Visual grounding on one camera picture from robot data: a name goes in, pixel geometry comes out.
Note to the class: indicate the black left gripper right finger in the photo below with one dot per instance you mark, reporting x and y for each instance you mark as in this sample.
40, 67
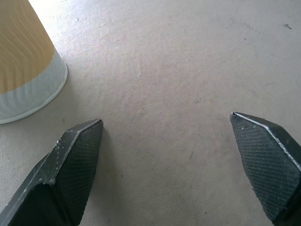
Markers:
268, 160

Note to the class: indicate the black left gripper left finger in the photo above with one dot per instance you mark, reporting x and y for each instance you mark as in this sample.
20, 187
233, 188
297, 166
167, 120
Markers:
68, 174

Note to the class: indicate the brown and white paper cup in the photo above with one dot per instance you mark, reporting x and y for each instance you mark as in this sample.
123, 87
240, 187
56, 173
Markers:
26, 66

